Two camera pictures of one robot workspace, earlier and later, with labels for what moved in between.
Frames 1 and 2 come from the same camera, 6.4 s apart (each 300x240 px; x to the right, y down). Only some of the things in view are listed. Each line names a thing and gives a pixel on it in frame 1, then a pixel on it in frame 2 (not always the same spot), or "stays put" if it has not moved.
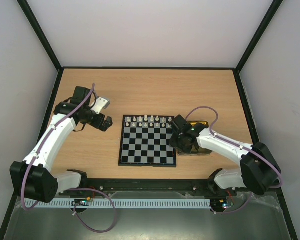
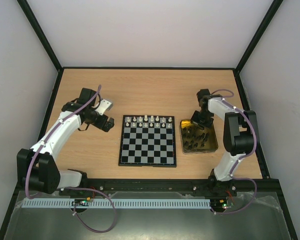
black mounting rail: [152, 187] stays put
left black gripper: [105, 125] stays put
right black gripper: [178, 125] → [198, 120]
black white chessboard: [144, 141] stays put
